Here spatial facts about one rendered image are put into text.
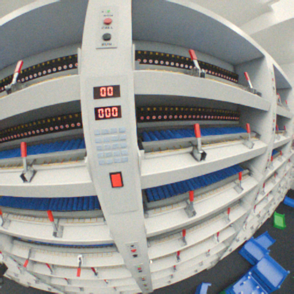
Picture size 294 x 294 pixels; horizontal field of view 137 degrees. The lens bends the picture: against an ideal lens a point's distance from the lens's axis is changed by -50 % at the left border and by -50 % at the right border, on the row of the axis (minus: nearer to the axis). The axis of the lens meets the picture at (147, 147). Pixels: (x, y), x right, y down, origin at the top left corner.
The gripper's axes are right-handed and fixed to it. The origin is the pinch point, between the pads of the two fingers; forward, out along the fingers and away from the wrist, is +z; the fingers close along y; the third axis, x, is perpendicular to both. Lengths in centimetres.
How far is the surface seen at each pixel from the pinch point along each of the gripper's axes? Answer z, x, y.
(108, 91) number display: 2, -47, -53
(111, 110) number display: 3, -44, -53
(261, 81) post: 5, -62, -118
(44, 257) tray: 15.9, 7.1, -10.0
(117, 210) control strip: 7, -24, -51
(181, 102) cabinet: 23, -52, -78
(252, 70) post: 8, -69, -117
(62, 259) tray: 16.2, 7.0, -19.9
